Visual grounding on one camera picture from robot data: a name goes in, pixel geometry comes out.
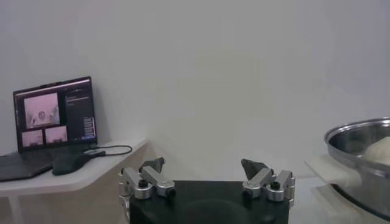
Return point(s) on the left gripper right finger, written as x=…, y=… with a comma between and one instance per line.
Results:
x=262, y=179

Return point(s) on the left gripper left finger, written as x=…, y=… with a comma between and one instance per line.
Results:
x=152, y=179

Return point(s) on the white steamed baozi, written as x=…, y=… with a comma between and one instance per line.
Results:
x=379, y=150

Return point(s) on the stainless steel steamer basket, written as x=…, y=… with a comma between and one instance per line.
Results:
x=350, y=143

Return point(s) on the white side table with mouse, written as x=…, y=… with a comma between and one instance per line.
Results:
x=106, y=164

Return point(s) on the small black USB hub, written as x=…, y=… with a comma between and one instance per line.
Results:
x=97, y=153

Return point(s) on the white electric cooker base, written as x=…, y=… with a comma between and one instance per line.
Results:
x=341, y=207

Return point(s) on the black computer mouse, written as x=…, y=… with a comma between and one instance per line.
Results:
x=70, y=162

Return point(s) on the black laptop with dark screen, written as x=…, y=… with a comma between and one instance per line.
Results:
x=55, y=115

